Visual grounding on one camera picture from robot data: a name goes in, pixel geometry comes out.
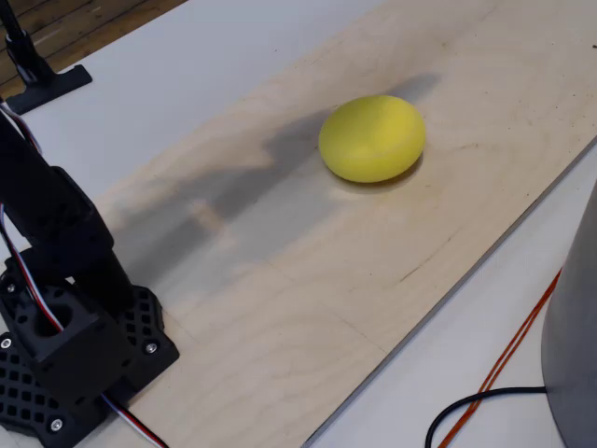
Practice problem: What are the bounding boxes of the yellow foam ball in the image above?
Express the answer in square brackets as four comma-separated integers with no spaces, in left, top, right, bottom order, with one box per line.
[318,94,426,184]

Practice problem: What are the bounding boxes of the light plywood board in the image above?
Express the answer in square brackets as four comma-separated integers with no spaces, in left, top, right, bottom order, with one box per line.
[90,0,597,448]

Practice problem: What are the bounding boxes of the black stand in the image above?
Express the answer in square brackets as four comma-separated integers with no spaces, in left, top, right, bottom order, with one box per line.
[0,0,93,116]

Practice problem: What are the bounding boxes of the grey round lamp shade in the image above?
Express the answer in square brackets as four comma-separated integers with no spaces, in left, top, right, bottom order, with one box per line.
[540,176,597,448]

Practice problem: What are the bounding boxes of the thin orange wire pair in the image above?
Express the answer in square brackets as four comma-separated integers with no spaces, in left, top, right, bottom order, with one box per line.
[436,268,563,448]

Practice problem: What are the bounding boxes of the thin black cable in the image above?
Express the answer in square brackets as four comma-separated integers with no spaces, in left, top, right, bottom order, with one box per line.
[424,385,548,448]

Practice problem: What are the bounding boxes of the white red black servo cable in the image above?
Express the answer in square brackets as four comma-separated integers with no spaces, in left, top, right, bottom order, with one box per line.
[100,394,170,448]

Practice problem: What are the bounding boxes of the base servo wire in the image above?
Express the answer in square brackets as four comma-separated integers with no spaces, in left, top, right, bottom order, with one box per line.
[0,100,65,333]

